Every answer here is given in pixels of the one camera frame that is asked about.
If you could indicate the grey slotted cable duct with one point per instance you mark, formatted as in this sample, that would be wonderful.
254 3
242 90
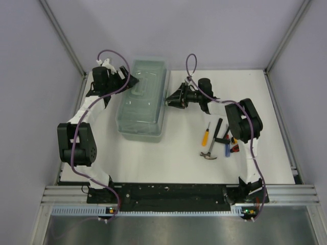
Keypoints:
108 211

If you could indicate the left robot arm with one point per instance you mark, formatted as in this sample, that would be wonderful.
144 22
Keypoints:
77 145

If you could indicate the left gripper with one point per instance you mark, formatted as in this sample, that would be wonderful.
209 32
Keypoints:
131 82

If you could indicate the orange handled screwdriver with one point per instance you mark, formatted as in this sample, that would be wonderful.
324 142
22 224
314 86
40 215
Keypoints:
206 134

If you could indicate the claw hammer black handle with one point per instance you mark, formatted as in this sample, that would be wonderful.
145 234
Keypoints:
207 155

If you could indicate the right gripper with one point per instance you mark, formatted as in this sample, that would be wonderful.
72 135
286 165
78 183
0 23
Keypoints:
180 94

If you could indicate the translucent green tool box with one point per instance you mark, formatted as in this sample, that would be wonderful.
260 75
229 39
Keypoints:
140 116

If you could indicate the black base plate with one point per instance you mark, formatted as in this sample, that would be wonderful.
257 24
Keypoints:
178 205

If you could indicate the small black mallet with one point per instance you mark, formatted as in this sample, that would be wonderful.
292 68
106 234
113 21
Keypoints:
225 139

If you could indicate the aluminium frame rail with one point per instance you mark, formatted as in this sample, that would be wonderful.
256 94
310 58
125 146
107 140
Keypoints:
276 194

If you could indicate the blue handled screwdriver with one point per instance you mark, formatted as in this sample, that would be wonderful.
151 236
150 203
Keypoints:
227 150

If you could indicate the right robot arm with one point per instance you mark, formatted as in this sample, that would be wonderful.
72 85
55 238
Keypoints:
244 124

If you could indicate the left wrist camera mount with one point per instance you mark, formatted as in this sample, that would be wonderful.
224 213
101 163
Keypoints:
107 63

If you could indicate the red handled pliers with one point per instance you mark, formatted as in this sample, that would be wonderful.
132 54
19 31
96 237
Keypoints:
235 149

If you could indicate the orange black utility knife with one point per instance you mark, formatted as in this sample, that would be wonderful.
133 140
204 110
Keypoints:
233 140

